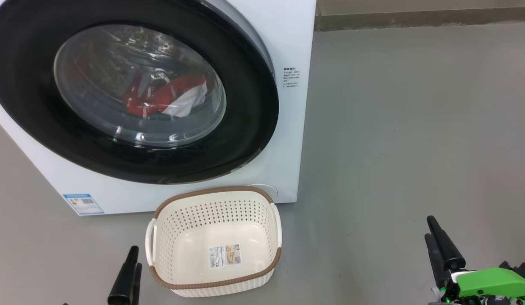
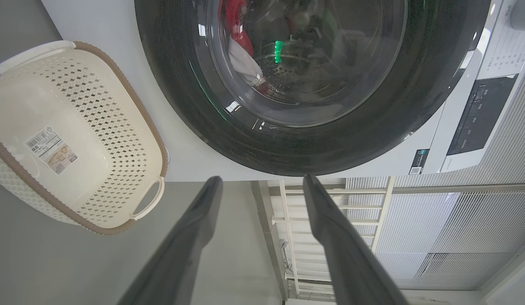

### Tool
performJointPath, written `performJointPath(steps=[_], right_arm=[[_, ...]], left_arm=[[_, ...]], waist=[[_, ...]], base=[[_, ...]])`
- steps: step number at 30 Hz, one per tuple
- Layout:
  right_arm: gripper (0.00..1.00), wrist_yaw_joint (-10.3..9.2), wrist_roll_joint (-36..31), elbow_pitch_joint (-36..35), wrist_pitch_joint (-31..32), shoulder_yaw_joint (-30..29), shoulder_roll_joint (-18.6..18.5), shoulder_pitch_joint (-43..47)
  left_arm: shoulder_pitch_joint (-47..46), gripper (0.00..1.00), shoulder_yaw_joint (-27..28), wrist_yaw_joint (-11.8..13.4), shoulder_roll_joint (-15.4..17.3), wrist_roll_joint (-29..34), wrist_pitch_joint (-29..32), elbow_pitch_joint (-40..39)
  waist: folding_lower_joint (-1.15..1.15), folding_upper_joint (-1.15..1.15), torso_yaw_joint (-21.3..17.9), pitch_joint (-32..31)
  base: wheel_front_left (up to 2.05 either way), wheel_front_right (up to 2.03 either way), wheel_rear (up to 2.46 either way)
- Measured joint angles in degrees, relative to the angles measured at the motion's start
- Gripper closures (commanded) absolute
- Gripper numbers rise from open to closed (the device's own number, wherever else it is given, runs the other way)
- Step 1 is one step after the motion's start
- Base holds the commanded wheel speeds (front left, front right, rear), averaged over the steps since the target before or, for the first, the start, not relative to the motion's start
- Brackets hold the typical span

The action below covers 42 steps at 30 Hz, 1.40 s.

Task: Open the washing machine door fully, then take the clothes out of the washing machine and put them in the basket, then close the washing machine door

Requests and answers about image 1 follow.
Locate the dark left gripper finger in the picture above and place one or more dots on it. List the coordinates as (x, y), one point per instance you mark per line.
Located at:
(123, 284)
(137, 284)

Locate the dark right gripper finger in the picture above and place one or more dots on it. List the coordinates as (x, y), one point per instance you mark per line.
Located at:
(448, 250)
(437, 264)

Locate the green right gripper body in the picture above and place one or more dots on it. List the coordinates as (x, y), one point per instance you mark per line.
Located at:
(491, 284)

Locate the red and white garment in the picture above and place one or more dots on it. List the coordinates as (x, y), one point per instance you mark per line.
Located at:
(181, 87)

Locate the cream laundry basket brown rim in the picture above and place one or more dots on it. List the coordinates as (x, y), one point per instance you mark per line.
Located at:
(194, 254)

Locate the printed barcode label sticker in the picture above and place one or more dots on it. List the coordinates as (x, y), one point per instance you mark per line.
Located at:
(225, 256)

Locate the white front-load washing machine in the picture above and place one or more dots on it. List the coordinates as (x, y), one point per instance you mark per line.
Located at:
(287, 42)

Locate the blue energy label sticker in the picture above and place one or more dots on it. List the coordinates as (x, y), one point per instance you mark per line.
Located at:
(83, 204)

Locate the round white filter cover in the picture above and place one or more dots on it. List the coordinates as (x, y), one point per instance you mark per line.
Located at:
(268, 189)

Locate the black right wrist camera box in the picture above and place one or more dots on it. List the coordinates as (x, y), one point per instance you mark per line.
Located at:
(523, 271)

